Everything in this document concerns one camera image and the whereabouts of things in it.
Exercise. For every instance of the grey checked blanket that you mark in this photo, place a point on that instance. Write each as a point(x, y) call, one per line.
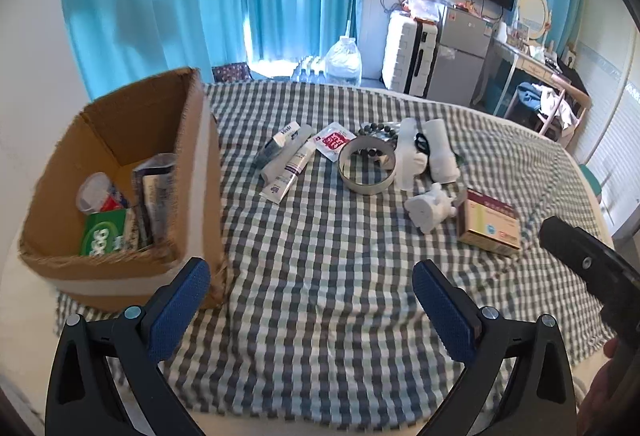
point(320, 256)

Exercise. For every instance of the green packet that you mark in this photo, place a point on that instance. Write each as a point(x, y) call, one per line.
point(105, 231)

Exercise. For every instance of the teal stool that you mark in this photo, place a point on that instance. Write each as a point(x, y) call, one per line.
point(592, 178)

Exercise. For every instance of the oval white mirror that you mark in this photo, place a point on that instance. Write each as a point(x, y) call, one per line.
point(532, 9)

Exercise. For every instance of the pack of water bottles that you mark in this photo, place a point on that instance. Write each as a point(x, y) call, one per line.
point(310, 71)

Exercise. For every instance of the large water jug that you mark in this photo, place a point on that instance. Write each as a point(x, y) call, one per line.
point(344, 61)

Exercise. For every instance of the clear plastic packet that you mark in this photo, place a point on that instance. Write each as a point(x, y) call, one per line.
point(410, 169)

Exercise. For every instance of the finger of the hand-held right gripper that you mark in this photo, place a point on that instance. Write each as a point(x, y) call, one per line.
point(585, 261)

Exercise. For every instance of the white toy figure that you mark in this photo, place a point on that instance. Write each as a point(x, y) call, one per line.
point(430, 208)

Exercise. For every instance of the person's right hand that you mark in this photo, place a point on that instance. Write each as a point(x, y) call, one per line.
point(615, 386)

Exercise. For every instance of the plastic bags pile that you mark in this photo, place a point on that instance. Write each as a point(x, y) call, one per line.
point(420, 6)

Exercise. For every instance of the wooden chair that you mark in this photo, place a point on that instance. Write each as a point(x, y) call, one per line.
point(550, 119)

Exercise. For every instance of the black bag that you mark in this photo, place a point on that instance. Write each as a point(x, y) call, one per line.
point(575, 71)

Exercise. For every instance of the white garment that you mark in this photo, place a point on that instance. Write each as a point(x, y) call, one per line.
point(557, 104)

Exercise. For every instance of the white suitcase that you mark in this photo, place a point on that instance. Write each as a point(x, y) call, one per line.
point(405, 56)

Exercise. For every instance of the red and white sachet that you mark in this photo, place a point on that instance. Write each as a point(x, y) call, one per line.
point(332, 140)

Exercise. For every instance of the cardboard box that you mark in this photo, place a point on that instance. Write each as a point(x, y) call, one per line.
point(200, 196)

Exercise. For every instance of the white tube with cap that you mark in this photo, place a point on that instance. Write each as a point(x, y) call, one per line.
point(287, 178)

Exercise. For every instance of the dark and white tube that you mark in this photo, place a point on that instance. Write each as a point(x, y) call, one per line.
point(272, 149)

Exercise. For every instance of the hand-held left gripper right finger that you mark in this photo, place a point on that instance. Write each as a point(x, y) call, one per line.
point(442, 311)

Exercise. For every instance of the blue garment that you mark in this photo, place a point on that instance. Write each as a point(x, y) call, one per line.
point(527, 96)

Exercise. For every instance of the white towel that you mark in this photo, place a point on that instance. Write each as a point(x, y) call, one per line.
point(442, 151)

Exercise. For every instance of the silver fridge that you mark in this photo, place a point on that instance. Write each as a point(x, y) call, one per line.
point(457, 66)

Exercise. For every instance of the long white tube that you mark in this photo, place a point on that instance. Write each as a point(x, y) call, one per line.
point(295, 147)

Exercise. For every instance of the brown medicine box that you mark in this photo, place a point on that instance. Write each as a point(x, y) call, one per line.
point(487, 226)

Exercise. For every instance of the dark patterned bag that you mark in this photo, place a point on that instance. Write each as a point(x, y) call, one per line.
point(230, 72)

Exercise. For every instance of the silver pouch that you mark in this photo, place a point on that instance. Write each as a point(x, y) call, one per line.
point(155, 196)

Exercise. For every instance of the white dressing desk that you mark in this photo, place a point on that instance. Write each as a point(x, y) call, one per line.
point(530, 62)

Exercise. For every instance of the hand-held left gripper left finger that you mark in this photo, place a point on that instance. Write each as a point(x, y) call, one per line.
point(180, 311)

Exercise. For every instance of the red and white packet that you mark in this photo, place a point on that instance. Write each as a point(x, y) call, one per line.
point(115, 203)

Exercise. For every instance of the clear plastic cup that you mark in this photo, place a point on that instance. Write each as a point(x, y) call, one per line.
point(92, 191)

